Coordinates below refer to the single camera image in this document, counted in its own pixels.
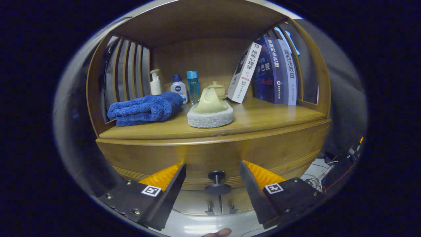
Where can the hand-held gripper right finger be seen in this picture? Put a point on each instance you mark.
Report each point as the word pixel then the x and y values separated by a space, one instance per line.
pixel 253 194

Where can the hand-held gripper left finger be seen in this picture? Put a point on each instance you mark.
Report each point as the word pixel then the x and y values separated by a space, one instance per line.
pixel 171 194

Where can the wooden drawer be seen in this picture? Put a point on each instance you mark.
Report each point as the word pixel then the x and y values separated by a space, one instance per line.
pixel 210 153

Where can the cream scrub brush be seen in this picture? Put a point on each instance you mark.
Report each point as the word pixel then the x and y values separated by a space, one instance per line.
pixel 210 107

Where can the wooden cabinet door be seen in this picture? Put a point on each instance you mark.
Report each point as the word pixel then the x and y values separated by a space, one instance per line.
pixel 194 202
pixel 238 202

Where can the wooden countertop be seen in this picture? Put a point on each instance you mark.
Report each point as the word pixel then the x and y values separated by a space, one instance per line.
pixel 263 115

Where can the wooden cabinet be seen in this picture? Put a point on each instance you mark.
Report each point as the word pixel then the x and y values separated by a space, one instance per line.
pixel 197 56

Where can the blue towel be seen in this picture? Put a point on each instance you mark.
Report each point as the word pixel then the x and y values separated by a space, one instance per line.
pixel 144 108

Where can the white bottle with blue cap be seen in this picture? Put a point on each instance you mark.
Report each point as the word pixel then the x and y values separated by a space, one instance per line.
pixel 178 89

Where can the clear blue bottle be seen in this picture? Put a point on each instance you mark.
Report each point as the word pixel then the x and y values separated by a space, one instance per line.
pixel 193 87

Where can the white pump bottle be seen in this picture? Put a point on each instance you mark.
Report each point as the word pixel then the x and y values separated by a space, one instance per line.
pixel 156 85

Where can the cream lidded teacup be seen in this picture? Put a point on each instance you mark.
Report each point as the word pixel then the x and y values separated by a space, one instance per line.
pixel 219 88

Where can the dark device with orange top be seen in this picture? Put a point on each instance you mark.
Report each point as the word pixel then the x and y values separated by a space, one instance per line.
pixel 355 149

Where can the white book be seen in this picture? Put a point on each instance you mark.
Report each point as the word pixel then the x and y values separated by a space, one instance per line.
pixel 245 72

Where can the dark blue book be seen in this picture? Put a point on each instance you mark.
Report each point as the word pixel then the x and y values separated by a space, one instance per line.
pixel 268 72

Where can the pale lilac book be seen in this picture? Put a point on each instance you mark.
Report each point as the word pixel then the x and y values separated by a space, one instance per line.
pixel 289 72

